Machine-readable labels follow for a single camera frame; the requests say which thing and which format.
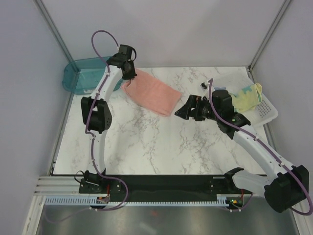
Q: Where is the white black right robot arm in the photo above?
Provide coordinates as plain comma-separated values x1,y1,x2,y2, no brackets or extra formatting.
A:
175,90,313,216

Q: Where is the white slotted cable duct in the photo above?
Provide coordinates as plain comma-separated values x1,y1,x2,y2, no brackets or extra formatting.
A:
44,195,236,207

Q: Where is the white perforated plastic basket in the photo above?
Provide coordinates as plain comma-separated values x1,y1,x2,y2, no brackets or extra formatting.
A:
215,70,279,128

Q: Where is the aluminium frame rail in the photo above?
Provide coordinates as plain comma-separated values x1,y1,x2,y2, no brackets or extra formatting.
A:
34,175,302,196

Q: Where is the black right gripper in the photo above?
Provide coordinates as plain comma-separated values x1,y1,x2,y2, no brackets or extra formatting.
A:
175,94,221,121

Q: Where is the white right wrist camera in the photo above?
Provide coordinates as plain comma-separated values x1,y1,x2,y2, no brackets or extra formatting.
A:
200,82,208,91

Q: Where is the yellow green towel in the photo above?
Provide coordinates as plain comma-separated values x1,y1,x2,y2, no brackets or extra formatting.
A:
230,83,263,113

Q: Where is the pink towel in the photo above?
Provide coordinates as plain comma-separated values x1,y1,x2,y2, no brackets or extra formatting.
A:
121,69,181,117

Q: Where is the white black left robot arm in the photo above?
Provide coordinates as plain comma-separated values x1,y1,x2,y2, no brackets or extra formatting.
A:
81,45,136,193

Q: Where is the teal transparent plastic bin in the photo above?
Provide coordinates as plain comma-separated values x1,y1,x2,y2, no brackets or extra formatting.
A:
62,57,123,95

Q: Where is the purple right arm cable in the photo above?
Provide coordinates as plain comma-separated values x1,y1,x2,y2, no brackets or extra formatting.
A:
207,78,313,216

